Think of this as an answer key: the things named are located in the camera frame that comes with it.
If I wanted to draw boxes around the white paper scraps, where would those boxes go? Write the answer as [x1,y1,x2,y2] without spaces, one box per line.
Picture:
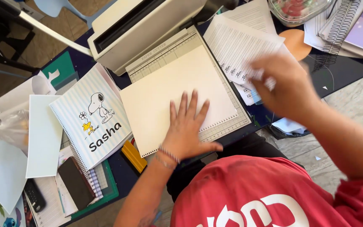
[271,117,307,135]

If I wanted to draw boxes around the person's black trousers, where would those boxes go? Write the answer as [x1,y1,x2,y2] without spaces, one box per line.
[166,132,305,203]

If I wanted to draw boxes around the orange round disc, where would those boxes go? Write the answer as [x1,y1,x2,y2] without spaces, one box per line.
[278,29,312,62]

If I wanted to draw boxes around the person's right hand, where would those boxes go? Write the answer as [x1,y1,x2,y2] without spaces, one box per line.
[250,53,320,122]

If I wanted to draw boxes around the light blue card sheet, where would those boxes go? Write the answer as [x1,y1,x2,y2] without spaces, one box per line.
[25,94,63,179]
[0,140,28,215]

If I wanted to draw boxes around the striped cartoon dog notebook cover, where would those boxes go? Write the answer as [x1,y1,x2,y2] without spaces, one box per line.
[49,66,133,171]

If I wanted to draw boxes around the light blue plastic chair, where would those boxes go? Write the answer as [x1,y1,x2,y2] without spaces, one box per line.
[33,0,120,29]

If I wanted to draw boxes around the dark smartphone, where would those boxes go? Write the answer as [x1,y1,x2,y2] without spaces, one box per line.
[57,156,96,211]

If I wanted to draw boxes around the cream paper cutter board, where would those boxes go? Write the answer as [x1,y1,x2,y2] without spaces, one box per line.
[125,25,252,143]

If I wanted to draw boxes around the person's red shirt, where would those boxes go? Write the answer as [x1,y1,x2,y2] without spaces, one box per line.
[170,155,363,227]

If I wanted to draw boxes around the clear plastic container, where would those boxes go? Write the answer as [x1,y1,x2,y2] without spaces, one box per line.
[268,0,334,28]

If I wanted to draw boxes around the white lined paper sheets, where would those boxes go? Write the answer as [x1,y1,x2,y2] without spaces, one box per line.
[221,0,277,35]

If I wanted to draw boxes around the cream binding machine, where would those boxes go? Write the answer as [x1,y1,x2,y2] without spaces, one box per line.
[87,0,208,76]

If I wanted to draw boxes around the black calculator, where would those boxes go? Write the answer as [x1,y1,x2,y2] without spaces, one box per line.
[24,178,47,213]

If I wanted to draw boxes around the black spiral binding coils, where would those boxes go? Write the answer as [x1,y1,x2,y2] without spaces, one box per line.
[319,0,353,55]

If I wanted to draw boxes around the green cutting mat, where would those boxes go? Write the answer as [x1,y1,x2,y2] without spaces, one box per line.
[71,159,120,220]

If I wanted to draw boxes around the white binding machine lever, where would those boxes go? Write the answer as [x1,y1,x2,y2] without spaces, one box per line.
[18,10,93,57]

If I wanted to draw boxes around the palm tree cartoon cover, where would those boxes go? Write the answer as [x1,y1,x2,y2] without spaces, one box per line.
[0,189,26,227]

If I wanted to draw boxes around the clear plastic bag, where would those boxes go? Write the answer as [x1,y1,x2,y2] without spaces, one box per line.
[0,109,30,155]

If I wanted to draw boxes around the cream perforated paper sheets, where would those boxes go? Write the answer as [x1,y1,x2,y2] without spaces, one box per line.
[120,45,239,158]

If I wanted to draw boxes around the teal card with cutout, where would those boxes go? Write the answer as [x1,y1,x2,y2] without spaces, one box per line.
[41,50,76,89]

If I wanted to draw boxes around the yellow squeegee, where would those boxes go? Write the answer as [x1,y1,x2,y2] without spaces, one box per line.
[121,140,148,174]

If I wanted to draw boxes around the beaded wrist bracelets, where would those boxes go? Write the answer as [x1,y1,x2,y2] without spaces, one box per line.
[155,144,181,170]

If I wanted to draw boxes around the curled white paper sheet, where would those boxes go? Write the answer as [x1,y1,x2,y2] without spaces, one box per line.
[0,75,57,113]

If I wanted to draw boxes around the lined handwriting practice sheets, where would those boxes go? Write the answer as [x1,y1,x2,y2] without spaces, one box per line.
[203,14,287,92]

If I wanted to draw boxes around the person's left hand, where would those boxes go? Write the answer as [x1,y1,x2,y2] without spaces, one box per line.
[161,90,223,161]

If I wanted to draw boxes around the grid paper notebook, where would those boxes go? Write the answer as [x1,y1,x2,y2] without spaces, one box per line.
[83,168,104,200]

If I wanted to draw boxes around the black metal stand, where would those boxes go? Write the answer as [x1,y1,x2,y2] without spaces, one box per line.
[0,0,41,74]

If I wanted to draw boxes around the pile of printed papers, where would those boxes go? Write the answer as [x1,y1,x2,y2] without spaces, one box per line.
[26,176,79,227]

